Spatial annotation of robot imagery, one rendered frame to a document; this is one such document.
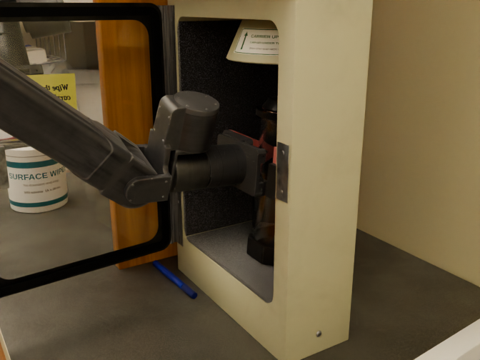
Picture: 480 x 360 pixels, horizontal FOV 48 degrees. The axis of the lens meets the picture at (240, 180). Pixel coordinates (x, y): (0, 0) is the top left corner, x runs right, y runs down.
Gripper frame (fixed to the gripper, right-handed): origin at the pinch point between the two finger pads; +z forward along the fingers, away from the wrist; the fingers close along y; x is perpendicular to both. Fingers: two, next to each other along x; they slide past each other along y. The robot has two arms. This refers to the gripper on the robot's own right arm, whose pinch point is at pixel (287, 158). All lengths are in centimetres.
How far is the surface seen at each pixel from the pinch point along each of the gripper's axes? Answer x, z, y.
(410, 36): -18.3, 31.8, 7.5
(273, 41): -16.7, -7.6, -4.4
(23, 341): 25.9, -35.8, 10.2
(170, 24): -17.6, -11.1, 17.4
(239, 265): 16.1, -6.7, 0.6
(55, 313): 25.6, -30.1, 15.0
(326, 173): -2.1, -5.1, -13.9
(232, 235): 15.9, -1.7, 10.4
